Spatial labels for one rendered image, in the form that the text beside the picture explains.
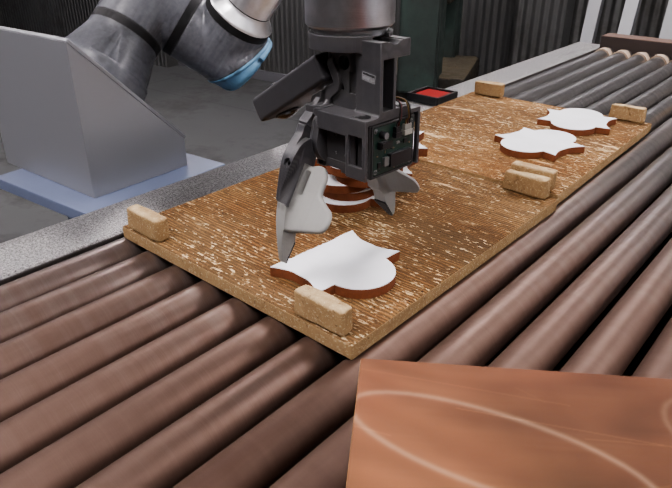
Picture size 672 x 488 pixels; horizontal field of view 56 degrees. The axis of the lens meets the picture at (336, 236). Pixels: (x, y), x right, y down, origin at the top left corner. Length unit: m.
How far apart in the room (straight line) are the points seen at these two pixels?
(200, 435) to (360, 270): 0.23
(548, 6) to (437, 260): 3.52
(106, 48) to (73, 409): 0.65
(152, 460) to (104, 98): 0.65
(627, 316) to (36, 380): 0.53
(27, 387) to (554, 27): 3.80
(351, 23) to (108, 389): 0.35
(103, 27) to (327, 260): 0.59
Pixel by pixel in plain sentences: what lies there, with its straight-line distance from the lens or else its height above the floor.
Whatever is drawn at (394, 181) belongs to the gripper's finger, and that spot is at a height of 1.02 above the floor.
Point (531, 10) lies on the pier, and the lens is 4.16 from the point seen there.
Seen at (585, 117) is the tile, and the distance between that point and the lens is 1.19.
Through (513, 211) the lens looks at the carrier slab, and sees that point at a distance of 0.80.
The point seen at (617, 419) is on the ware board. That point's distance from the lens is 0.35.
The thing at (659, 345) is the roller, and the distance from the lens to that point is 0.64.
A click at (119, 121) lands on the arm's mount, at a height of 0.98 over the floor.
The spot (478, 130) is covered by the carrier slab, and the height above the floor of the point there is 0.94.
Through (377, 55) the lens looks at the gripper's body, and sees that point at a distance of 0.52.
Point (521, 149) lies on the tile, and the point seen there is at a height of 0.95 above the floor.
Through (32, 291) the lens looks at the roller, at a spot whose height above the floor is 0.91.
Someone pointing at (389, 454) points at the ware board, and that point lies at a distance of 0.31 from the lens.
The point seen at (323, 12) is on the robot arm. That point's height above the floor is 1.19.
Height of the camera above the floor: 1.26
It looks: 27 degrees down
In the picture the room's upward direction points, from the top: straight up
